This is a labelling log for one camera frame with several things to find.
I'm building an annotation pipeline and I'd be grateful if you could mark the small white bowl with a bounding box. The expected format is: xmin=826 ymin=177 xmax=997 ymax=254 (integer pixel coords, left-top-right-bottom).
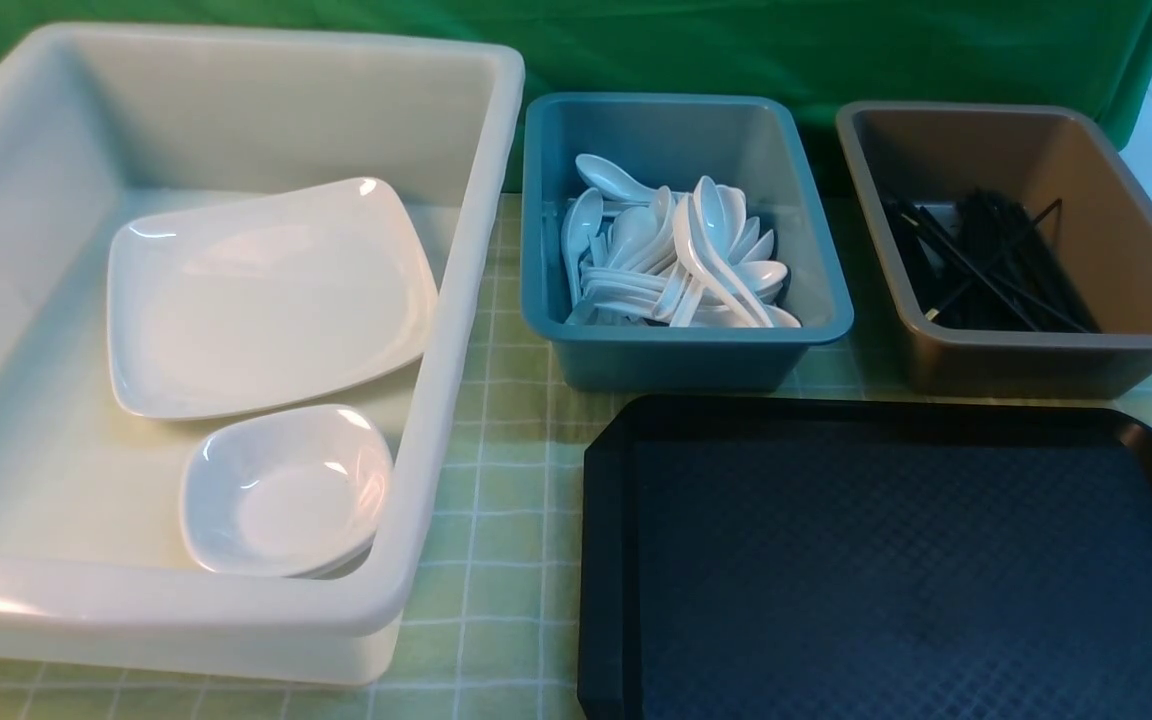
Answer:
xmin=275 ymin=533 xmax=378 ymax=579
xmin=179 ymin=404 xmax=393 ymax=577

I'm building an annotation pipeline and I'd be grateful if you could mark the large white square plate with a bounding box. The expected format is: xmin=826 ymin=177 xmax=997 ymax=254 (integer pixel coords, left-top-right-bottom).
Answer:
xmin=108 ymin=177 xmax=438 ymax=420

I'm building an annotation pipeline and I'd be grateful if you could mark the pile of white spoons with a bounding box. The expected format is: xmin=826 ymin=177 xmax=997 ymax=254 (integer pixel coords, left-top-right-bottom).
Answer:
xmin=559 ymin=152 xmax=801 ymax=328

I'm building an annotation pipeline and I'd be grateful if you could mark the blue plastic spoon bin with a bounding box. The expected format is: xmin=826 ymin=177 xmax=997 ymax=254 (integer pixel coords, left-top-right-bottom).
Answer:
xmin=521 ymin=92 xmax=854 ymax=392

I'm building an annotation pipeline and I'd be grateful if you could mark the black serving tray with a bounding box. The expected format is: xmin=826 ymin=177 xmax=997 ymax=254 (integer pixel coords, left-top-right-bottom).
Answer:
xmin=576 ymin=395 xmax=1152 ymax=719

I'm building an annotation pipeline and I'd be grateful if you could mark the green checked tablecloth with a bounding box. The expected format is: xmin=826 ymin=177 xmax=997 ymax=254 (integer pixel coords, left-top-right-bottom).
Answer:
xmin=0 ymin=192 xmax=1152 ymax=720

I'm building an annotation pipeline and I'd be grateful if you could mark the large white plastic tub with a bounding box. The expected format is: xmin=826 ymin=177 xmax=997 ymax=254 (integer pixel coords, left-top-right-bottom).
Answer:
xmin=0 ymin=23 xmax=525 ymax=685

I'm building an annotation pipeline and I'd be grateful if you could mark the green backdrop cloth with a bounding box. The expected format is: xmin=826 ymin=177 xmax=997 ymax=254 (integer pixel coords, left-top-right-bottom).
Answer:
xmin=0 ymin=1 xmax=1152 ymax=194

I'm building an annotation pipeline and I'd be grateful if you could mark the pile of black chopsticks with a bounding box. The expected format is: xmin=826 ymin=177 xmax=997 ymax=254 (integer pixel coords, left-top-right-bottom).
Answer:
xmin=879 ymin=188 xmax=1101 ymax=334

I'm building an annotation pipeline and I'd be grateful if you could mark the brown plastic chopstick bin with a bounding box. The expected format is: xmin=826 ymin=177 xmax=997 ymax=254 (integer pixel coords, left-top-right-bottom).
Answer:
xmin=836 ymin=101 xmax=1152 ymax=400

